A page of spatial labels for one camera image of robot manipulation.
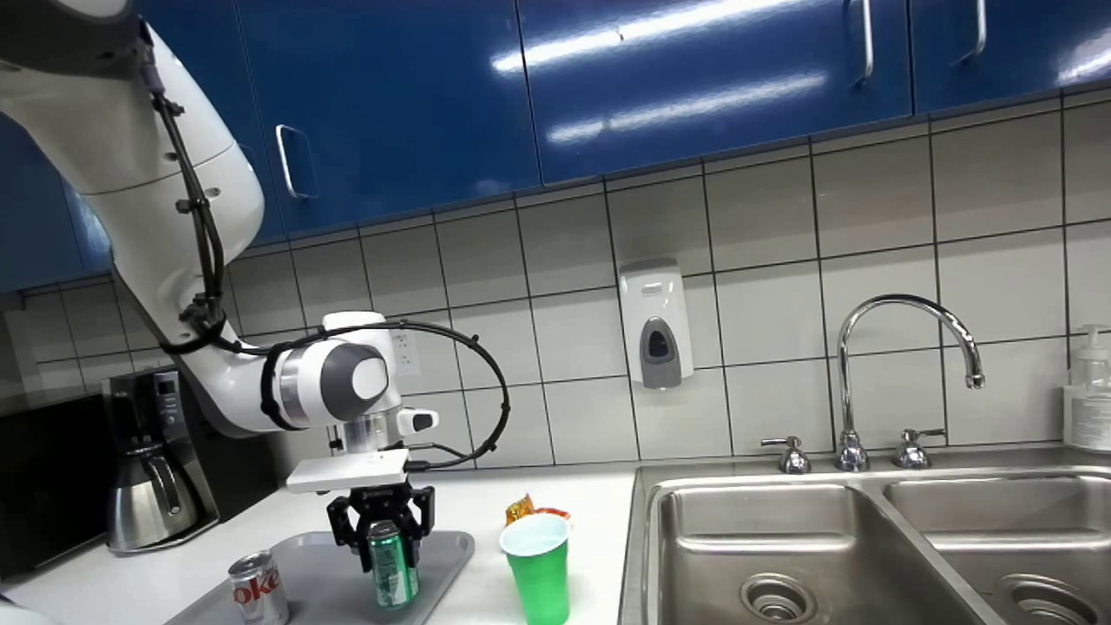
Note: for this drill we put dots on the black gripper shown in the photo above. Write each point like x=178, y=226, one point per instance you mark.
x=409, y=509

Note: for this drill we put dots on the green soda can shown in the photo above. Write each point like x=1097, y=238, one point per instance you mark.
x=393, y=573

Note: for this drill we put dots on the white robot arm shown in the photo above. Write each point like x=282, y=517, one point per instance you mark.
x=132, y=132

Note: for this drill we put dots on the grey plastic tray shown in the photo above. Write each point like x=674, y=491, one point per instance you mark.
x=325, y=584

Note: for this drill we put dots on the silver diet coke can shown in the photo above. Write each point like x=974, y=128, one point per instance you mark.
x=257, y=596

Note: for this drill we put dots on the orange cheetos bag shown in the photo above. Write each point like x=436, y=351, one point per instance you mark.
x=525, y=509

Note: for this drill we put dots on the green plastic cup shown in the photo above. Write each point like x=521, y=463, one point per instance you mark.
x=540, y=561

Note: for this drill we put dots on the black coffee maker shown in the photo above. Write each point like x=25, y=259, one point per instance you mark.
x=157, y=498

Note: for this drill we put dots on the black microwave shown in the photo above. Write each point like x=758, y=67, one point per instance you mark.
x=58, y=465

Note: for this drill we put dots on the blue upper cabinets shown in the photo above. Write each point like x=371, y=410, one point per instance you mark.
x=358, y=112

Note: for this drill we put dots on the chrome gooseneck faucet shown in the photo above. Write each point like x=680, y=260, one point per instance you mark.
x=866, y=380

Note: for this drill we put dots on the stainless steel double sink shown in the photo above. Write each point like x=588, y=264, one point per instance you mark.
x=969, y=540

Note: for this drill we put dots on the clear soap pump bottle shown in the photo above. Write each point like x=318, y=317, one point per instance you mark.
x=1088, y=395

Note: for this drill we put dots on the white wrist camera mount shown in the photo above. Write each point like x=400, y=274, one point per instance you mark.
x=371, y=454

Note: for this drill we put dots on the white wall soap dispenser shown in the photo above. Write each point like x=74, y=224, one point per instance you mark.
x=657, y=326

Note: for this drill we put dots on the chrome left faucet handle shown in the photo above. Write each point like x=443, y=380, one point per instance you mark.
x=792, y=461

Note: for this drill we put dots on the chrome faucet handle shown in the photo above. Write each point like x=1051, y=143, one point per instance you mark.
x=912, y=448
x=792, y=461

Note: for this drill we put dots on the chrome right faucet handle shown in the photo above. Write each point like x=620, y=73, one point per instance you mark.
x=912, y=448

